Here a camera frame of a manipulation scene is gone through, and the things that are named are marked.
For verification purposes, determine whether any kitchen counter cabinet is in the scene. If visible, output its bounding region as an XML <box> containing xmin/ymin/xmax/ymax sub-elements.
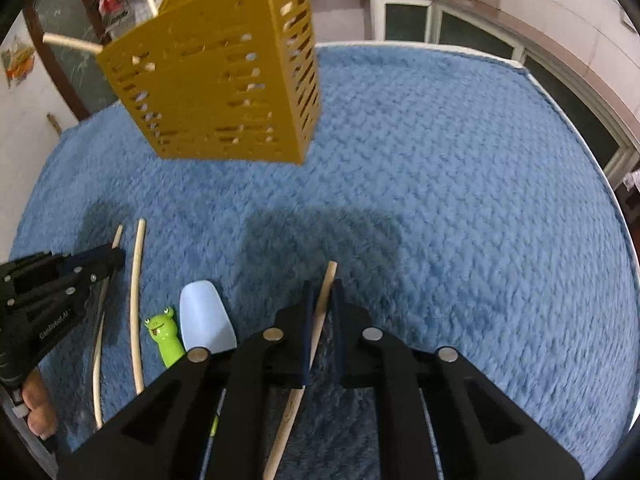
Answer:
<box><xmin>312</xmin><ymin>0</ymin><xmax>639</xmax><ymax>186</ymax></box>

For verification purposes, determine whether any long light wooden chopstick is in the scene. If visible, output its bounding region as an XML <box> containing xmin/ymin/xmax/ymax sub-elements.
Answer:
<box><xmin>129</xmin><ymin>218</ymin><xmax>146</xmax><ymax>394</ymax></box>

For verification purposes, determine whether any thin curved pale chopstick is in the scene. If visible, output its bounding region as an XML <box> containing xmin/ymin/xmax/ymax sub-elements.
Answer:
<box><xmin>91</xmin><ymin>223</ymin><xmax>125</xmax><ymax>430</ymax></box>

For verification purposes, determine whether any green frog handled utensil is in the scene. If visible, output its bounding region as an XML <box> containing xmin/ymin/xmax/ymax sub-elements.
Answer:
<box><xmin>143</xmin><ymin>307</ymin><xmax>186</xmax><ymax>368</ymax></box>

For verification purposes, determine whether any chopstick in holder left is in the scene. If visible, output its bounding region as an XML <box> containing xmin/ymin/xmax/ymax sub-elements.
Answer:
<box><xmin>41</xmin><ymin>32</ymin><xmax>103</xmax><ymax>55</ymax></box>

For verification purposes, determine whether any light blue plastic spoon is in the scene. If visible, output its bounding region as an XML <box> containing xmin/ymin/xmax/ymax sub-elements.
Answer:
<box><xmin>179</xmin><ymin>281</ymin><xmax>238</xmax><ymax>354</ymax></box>

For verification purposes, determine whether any blue fluffy towel mat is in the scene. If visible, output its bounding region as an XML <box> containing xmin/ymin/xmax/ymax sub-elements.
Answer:
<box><xmin>11</xmin><ymin>44</ymin><xmax>639</xmax><ymax>478</ymax></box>

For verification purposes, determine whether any thin brown wooden chopstick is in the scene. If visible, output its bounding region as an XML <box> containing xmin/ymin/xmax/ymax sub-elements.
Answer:
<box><xmin>262</xmin><ymin>261</ymin><xmax>337</xmax><ymax>480</ymax></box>

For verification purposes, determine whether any yellow perforated utensil holder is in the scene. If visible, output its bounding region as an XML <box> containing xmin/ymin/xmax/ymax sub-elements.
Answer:
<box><xmin>96</xmin><ymin>0</ymin><xmax>320</xmax><ymax>164</ymax></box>

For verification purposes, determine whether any person's left hand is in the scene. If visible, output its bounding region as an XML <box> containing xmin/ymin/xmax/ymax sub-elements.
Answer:
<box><xmin>22</xmin><ymin>368</ymin><xmax>58</xmax><ymax>440</ymax></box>

